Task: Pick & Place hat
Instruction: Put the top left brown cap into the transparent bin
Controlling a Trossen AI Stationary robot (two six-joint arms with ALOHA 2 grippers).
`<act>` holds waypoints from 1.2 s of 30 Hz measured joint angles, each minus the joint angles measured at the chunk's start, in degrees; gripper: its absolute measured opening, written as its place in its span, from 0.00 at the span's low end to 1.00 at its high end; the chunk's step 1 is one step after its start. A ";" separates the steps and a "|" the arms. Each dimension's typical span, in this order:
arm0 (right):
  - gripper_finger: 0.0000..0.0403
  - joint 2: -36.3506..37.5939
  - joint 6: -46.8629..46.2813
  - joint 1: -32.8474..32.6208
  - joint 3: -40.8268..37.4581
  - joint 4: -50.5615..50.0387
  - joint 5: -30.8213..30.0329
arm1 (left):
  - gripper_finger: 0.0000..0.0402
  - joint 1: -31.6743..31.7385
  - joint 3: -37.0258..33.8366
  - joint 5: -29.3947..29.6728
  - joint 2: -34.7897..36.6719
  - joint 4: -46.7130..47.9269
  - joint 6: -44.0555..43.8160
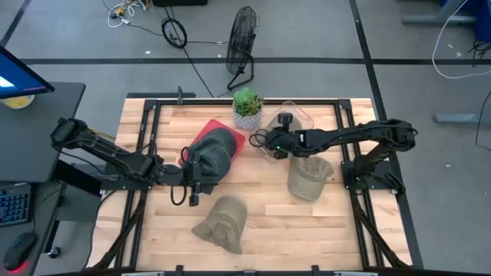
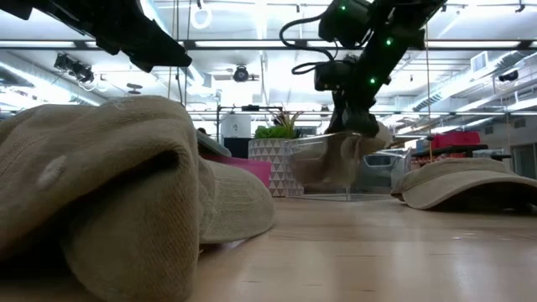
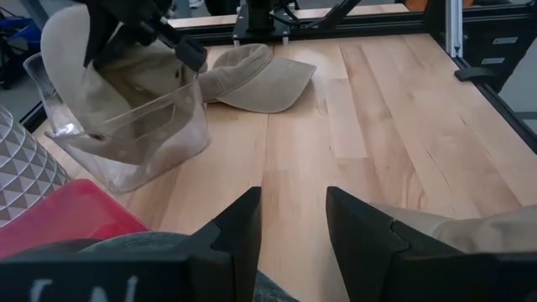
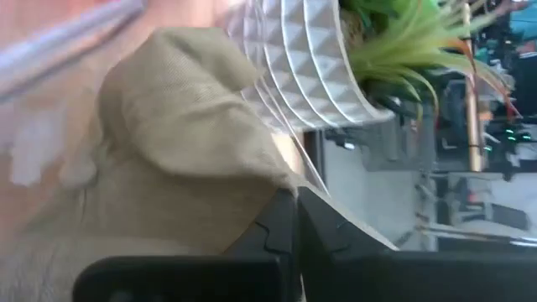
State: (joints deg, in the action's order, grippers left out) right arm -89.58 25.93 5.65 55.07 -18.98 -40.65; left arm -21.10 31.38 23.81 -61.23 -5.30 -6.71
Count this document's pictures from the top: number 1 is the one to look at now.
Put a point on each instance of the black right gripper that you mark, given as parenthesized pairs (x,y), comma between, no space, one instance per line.
(289,142)

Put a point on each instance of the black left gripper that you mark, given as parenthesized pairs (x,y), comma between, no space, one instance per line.
(180,174)

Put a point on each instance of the dark green cap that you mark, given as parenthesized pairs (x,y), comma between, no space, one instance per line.
(211,157)

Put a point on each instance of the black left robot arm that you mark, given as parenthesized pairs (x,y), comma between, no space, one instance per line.
(115,157)

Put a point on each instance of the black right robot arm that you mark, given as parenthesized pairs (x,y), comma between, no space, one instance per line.
(345,136)

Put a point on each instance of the clear plastic bin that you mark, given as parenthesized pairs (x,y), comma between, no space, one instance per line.
(309,124)

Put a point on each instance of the succulent in white pot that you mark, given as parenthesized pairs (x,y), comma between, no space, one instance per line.
(248,109)

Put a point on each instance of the red plastic tray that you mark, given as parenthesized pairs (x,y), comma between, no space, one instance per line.
(213,124)

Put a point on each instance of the black floor fan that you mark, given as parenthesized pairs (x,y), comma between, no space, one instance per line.
(241,38)

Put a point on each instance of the black caster wheel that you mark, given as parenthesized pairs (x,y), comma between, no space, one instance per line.
(54,252)

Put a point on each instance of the black keyboard tray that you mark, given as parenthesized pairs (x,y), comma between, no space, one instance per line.
(40,230)

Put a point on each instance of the black desk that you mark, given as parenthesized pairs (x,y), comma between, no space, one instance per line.
(38,134)

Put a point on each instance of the black box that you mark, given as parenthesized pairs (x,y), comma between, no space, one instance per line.
(180,2)

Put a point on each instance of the grey desk foot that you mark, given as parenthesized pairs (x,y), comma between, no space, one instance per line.
(460,118)

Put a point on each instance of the black keyboard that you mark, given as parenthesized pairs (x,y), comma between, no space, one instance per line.
(15,205)

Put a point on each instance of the black computer mouse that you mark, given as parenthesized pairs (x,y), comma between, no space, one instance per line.
(19,251)

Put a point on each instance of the grey desk base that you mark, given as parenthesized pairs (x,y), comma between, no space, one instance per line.
(437,19)

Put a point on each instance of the yellow round bowl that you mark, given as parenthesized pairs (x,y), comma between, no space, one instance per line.
(17,102)

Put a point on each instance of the computer monitor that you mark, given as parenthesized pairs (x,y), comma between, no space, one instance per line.
(19,76)

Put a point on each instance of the blue object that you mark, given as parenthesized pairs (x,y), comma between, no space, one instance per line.
(484,23)

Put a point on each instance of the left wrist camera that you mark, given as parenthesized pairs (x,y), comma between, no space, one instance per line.
(194,199)

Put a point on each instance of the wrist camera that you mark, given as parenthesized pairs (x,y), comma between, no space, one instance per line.
(194,199)
(285,119)

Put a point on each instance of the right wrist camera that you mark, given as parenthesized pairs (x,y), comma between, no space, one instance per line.
(285,119)

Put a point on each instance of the black aluminium table frame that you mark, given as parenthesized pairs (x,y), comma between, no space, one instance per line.
(192,102)

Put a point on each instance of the black table camera mount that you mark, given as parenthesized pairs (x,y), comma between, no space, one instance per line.
(180,95)

